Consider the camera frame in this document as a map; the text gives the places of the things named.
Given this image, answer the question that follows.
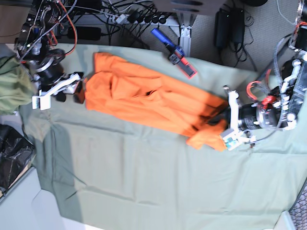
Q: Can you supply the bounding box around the orange T-shirt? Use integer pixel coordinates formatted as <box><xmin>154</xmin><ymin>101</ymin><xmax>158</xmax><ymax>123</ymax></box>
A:
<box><xmin>85</xmin><ymin>53</ymin><xmax>228</xmax><ymax>151</ymax></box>

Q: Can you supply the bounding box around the olive green garment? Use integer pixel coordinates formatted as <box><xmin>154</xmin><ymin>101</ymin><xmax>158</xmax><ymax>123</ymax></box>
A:
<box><xmin>0</xmin><ymin>56</ymin><xmax>35</xmax><ymax>115</ymax></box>

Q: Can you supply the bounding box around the white power strip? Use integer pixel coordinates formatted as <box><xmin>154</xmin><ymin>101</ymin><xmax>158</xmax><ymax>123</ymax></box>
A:
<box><xmin>107</xmin><ymin>12</ymin><xmax>179</xmax><ymax>26</ymax></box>

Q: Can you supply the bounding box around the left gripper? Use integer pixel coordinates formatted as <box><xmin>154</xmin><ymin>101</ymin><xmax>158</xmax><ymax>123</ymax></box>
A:
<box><xmin>208</xmin><ymin>85</ymin><xmax>266</xmax><ymax>144</ymax></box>

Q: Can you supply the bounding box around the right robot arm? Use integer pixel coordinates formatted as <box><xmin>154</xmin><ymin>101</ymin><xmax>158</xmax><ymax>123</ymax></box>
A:
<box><xmin>15</xmin><ymin>0</ymin><xmax>85</xmax><ymax>110</ymax></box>

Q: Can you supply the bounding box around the aluminium frame post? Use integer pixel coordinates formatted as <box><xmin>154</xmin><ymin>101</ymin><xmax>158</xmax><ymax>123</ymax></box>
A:
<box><xmin>177</xmin><ymin>13</ymin><xmax>195</xmax><ymax>57</ymax></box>

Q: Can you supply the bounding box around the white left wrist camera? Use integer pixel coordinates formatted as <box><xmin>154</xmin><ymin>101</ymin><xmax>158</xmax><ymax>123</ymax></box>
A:
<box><xmin>220</xmin><ymin>128</ymin><xmax>242</xmax><ymax>151</ymax></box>

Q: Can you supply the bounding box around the blue handled clamp on table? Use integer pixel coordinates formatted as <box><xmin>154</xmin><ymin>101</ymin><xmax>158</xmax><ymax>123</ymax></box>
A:
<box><xmin>151</xmin><ymin>28</ymin><xmax>197</xmax><ymax>79</ymax></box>

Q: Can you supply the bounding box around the black plastic bag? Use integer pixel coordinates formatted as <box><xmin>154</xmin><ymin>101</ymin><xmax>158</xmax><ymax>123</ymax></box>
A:
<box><xmin>0</xmin><ymin>125</ymin><xmax>35</xmax><ymax>195</ymax></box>

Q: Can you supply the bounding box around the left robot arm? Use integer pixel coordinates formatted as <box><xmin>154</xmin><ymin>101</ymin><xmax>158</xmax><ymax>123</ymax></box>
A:
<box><xmin>210</xmin><ymin>0</ymin><xmax>307</xmax><ymax>150</ymax></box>

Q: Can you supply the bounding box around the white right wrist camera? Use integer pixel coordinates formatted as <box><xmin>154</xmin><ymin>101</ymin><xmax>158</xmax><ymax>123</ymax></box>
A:
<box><xmin>32</xmin><ymin>95</ymin><xmax>51</xmax><ymax>110</ymax></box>

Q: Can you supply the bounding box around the right black power brick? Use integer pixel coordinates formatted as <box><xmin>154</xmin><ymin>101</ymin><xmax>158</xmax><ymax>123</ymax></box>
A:
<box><xmin>230</xmin><ymin>8</ymin><xmax>245</xmax><ymax>44</ymax></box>

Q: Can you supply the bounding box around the black power brick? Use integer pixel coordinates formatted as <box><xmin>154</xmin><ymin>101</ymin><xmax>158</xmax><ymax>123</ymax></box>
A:
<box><xmin>213</xmin><ymin>9</ymin><xmax>230</xmax><ymax>49</ymax></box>
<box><xmin>230</xmin><ymin>8</ymin><xmax>245</xmax><ymax>44</ymax></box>

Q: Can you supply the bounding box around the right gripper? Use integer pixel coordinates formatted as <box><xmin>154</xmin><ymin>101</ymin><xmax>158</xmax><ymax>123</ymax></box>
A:
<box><xmin>33</xmin><ymin>63</ymin><xmax>85</xmax><ymax>104</ymax></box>

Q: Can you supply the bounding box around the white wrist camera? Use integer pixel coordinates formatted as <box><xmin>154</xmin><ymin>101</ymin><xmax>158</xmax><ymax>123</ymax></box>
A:
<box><xmin>32</xmin><ymin>95</ymin><xmax>51</xmax><ymax>110</ymax></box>
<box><xmin>220</xmin><ymin>128</ymin><xmax>242</xmax><ymax>151</ymax></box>

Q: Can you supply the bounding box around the green table cloth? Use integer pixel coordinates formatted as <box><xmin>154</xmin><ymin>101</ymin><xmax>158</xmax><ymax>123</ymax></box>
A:
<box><xmin>20</xmin><ymin>44</ymin><xmax>307</xmax><ymax>230</ymax></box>

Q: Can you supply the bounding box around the left black power brick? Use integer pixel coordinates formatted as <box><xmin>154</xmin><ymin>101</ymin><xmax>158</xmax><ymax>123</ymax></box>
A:
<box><xmin>213</xmin><ymin>9</ymin><xmax>230</xmax><ymax>49</ymax></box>

